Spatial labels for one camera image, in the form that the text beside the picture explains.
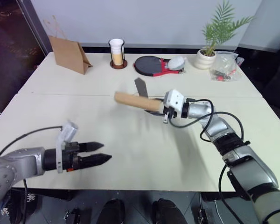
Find white paper cup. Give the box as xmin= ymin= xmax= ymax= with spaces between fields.
xmin=109 ymin=39 xmax=124 ymax=56

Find beige paper cup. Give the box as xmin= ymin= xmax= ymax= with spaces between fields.
xmin=111 ymin=52 xmax=124 ymax=66

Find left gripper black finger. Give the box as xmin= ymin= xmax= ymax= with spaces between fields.
xmin=79 ymin=141 xmax=105 ymax=153
xmin=80 ymin=153 xmax=112 ymax=169

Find white cup in holder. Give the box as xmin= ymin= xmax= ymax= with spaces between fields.
xmin=108 ymin=39 xmax=128 ymax=70

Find dark rounded shape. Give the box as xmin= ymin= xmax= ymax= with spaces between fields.
xmin=102 ymin=198 xmax=126 ymax=224
xmin=152 ymin=198 xmax=188 ymax=224

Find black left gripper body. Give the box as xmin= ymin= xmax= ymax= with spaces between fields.
xmin=62 ymin=142 xmax=82 ymax=172

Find white grey rounded object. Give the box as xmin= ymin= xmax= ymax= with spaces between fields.
xmin=168 ymin=56 xmax=186 ymax=70

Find brown paper bag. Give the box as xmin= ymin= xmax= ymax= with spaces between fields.
xmin=48 ymin=35 xmax=93 ymax=75

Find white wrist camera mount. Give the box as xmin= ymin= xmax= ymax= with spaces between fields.
xmin=162 ymin=89 xmax=186 ymax=124
xmin=55 ymin=120 xmax=79 ymax=174

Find clear plastic bag with parts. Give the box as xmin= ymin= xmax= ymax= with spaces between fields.
xmin=209 ymin=51 xmax=242 ymax=83

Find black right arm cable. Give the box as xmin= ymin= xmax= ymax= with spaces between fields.
xmin=169 ymin=99 xmax=251 ymax=212

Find black red table tennis paddle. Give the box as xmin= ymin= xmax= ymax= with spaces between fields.
xmin=133 ymin=56 xmax=186 ymax=77

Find green palm in white pot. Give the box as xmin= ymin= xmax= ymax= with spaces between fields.
xmin=196 ymin=0 xmax=255 ymax=70

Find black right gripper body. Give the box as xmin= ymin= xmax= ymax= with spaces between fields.
xmin=163 ymin=106 xmax=178 ymax=119

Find dried plant stems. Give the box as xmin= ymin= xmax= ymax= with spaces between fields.
xmin=43 ymin=15 xmax=67 ymax=40

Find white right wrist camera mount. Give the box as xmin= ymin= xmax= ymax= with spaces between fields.
xmin=162 ymin=89 xmax=186 ymax=124

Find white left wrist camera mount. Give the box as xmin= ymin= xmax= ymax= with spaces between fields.
xmin=55 ymin=120 xmax=79 ymax=174

